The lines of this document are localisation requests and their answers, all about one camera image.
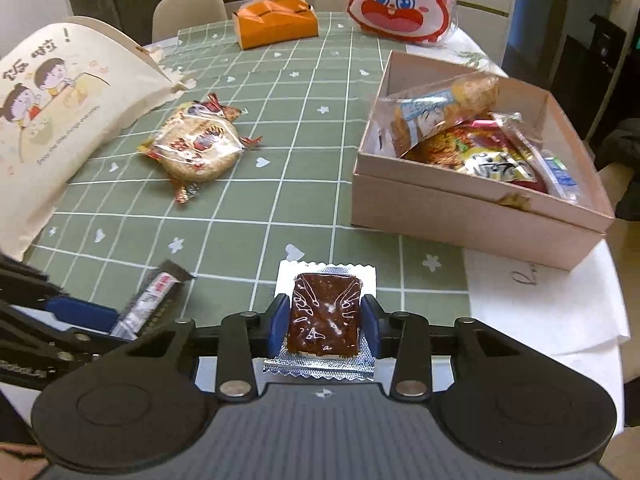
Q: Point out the orange tissue box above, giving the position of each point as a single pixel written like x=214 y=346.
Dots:
x=275 y=25

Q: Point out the green checked tablecloth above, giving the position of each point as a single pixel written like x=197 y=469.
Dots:
x=300 y=200

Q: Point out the red white rabbit bag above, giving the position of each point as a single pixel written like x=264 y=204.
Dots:
x=400 y=10

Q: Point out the white paper sheet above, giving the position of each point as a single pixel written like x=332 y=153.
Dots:
x=550 y=310

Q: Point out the round rice cracker red packet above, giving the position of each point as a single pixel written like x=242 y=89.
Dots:
x=200 y=150

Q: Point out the pink cardboard box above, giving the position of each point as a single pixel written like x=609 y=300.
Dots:
x=450 y=215

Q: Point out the red snack packet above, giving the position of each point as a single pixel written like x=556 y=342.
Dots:
x=465 y=145

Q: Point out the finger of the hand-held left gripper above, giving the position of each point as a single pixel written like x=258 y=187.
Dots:
x=80 y=312
x=60 y=342

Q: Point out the bread roll clear packet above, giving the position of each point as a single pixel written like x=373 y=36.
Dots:
x=440 y=105

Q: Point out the brown snack clear packet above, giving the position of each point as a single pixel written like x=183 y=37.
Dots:
x=325 y=310

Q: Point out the white branch print tablecloth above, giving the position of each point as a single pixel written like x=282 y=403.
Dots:
x=475 y=55

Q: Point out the small blue white packet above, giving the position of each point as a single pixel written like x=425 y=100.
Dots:
x=562 y=177

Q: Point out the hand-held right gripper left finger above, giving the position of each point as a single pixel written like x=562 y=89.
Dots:
x=280 y=327

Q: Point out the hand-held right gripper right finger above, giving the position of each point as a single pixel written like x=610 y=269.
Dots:
x=369 y=327

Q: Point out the black snack bar packet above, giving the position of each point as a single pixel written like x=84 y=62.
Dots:
x=150 y=300

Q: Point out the cartoon print canvas bag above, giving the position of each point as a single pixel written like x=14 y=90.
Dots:
x=75 y=135

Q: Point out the black appliance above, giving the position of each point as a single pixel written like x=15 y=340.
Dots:
x=595 y=75

